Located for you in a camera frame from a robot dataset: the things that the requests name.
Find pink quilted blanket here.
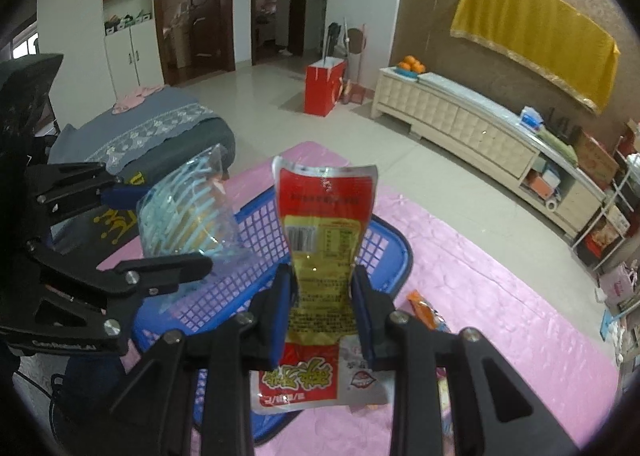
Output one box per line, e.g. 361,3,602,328
95,140,618,456

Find red printed box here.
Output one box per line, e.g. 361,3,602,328
585,213,628,257

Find dark wooden door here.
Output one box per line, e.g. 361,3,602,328
152,0,236,86

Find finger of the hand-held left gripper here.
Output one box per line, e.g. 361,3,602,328
0,237,215,357
22,161,142,241

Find white shelf cupboard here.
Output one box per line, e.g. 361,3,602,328
101,0,166,87

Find green folded cloth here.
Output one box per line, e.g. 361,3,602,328
537,129,581,167

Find white metal rack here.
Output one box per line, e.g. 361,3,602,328
572,153,640,267

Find blue plastic basket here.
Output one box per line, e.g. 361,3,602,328
131,196,415,447

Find yellow wall cloth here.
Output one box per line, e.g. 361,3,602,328
450,0,621,114

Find red gift bag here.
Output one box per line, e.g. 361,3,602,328
304,56,348,116

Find red and yellow snack packet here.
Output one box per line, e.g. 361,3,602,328
250,156,390,414

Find orange snack packet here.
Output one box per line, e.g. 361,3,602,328
406,290,451,332

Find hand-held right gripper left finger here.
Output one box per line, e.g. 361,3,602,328
95,263,301,456

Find grey lace-trimmed cushion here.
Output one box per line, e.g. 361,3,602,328
47,86,237,249

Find cream tufted cabinet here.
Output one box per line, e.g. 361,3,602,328
371,66,618,243

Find clear light blue snack packet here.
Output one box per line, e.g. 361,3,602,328
136,143,257,314

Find orange box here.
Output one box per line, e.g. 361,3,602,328
525,171,556,197

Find blue tissue packet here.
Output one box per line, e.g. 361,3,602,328
520,106,546,129

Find white plastic bag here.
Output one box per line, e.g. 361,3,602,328
597,266,640,307

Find brown cardboard box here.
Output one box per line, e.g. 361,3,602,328
575,130,621,187

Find pink cloth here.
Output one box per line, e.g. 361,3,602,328
111,86,163,116

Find black mop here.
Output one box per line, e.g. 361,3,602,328
326,22,346,60

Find purple chips packet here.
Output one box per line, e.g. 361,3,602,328
436,365,455,432

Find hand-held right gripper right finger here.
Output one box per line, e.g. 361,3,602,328
351,266,591,456

